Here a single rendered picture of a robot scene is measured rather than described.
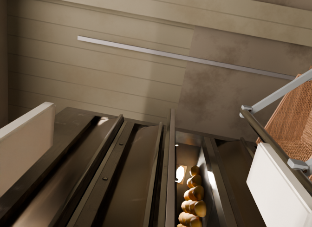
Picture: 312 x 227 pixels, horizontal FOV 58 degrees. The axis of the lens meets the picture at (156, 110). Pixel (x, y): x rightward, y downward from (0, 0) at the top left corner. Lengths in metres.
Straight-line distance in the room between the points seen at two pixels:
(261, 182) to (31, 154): 0.13
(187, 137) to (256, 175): 1.66
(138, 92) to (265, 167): 2.97
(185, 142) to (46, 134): 1.69
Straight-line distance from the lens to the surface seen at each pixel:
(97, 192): 1.10
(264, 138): 0.88
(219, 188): 1.30
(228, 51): 3.02
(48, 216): 0.98
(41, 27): 3.29
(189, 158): 1.90
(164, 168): 1.03
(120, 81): 3.12
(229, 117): 3.21
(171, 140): 1.26
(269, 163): 0.17
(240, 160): 1.63
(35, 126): 0.17
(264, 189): 0.17
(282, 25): 2.95
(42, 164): 1.26
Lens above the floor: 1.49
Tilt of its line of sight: 1 degrees up
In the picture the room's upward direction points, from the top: 79 degrees counter-clockwise
